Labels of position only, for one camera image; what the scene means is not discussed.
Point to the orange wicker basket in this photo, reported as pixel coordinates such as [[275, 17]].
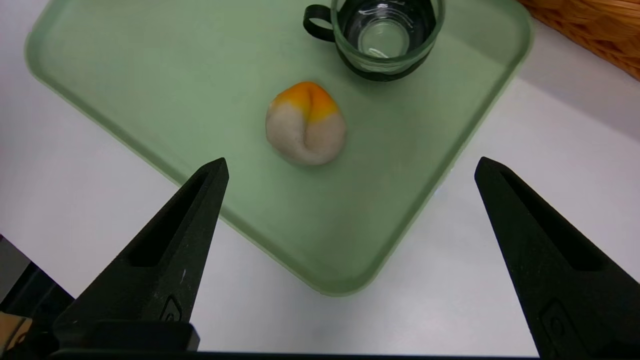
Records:
[[600, 30]]

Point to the white orange peach bun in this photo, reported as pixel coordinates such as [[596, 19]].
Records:
[[305, 135]]

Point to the green plastic tray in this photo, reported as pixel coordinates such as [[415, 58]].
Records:
[[400, 175]]

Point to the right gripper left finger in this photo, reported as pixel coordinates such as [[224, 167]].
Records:
[[165, 260]]

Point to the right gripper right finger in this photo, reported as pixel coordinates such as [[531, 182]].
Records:
[[575, 280]]

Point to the glass cup black holder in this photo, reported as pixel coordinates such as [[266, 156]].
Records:
[[385, 75]]

